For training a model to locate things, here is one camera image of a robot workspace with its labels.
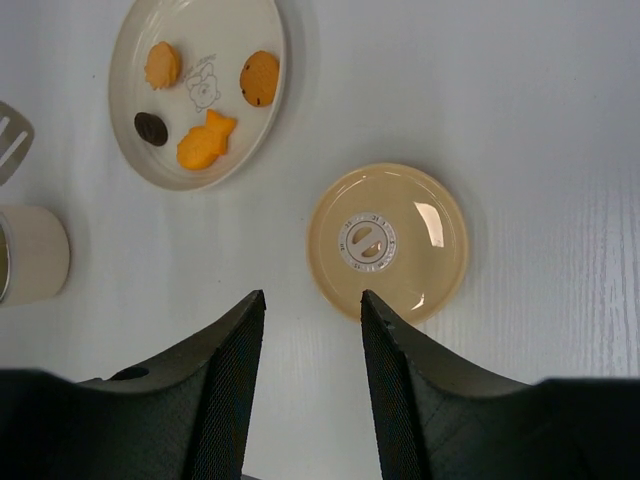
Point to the orange chocolate chip cookie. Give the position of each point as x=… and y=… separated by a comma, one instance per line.
x=259, y=78

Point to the cream steel lunch container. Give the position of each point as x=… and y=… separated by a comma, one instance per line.
x=35, y=255

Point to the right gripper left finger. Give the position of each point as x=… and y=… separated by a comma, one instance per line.
x=181, y=414

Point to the dark chocolate oval cookie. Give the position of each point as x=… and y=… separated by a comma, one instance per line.
x=151, y=128

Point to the beige round lid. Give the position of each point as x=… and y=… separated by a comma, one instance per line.
x=391, y=229

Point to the cream ceramic plate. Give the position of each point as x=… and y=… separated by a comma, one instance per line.
x=214, y=38

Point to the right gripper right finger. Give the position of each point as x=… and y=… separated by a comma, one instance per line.
x=439, y=416

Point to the steel serving tongs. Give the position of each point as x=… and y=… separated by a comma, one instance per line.
x=17, y=136

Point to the orange flower cookie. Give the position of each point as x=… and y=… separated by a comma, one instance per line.
x=163, y=66

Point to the orange fish cookie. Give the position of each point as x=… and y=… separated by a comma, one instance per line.
x=204, y=144

